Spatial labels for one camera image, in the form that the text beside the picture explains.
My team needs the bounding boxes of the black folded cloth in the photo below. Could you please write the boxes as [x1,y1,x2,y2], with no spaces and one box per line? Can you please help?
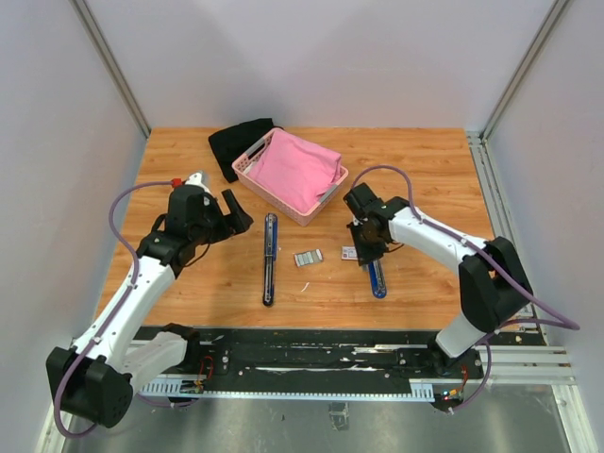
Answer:
[208,118,276,183]

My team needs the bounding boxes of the silver staple strips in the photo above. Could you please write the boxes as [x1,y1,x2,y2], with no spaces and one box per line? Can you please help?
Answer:
[294,249,324,267]

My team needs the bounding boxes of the pink folded cloth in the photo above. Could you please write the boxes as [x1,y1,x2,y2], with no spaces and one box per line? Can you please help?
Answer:
[248,128,342,213]

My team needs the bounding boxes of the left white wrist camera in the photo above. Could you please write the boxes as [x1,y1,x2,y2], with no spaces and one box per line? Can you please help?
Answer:
[170,171,212,201]

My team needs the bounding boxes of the pink plastic basket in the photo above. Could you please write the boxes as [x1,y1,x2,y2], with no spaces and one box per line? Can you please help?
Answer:
[232,127,348,227]

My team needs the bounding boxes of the red staple box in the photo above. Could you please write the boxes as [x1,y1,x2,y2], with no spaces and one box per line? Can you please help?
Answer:
[341,246,358,260]

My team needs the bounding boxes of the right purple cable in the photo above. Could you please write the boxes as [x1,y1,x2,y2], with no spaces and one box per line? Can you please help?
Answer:
[352,163,581,411]

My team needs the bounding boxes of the purple cable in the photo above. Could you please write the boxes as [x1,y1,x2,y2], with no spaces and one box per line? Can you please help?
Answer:
[52,177,183,440]
[352,163,581,411]

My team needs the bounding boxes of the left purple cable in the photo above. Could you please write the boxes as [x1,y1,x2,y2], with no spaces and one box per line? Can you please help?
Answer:
[52,177,183,440]

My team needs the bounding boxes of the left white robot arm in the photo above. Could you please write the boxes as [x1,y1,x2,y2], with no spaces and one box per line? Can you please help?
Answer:
[46,179,253,438]

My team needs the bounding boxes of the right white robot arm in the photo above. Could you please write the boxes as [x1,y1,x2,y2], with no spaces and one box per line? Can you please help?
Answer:
[344,183,533,378]

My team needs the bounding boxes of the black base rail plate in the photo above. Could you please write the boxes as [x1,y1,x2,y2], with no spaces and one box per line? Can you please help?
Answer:
[140,328,483,401]

